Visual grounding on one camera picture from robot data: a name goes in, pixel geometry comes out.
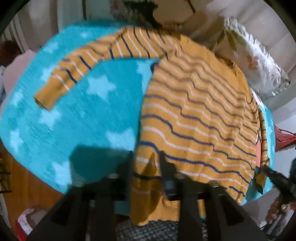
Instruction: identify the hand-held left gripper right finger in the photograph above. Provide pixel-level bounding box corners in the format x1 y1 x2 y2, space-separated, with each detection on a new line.
159 150 269 241

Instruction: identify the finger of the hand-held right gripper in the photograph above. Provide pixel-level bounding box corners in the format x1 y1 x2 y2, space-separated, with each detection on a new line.
262 166 290 194

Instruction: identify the teal printed blanket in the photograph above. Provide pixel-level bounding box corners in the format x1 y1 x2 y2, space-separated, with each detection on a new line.
0 21 276 220

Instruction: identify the white leaf print pillow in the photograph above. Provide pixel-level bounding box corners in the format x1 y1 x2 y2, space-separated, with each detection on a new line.
208 17 290 98

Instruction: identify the yellow striped sweater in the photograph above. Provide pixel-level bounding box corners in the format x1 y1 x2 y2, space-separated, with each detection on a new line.
33 26 271 226

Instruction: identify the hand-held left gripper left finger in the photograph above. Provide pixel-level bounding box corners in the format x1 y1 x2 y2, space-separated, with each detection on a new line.
26 151 135 241

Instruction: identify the person's right hand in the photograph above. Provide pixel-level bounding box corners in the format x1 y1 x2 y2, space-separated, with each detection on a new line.
266 197 289 224

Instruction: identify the red bag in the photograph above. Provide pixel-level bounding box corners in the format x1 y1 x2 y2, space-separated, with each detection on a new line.
275 127 296 150

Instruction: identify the pink cloth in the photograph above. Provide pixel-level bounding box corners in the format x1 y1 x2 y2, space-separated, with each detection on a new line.
2 50 37 98

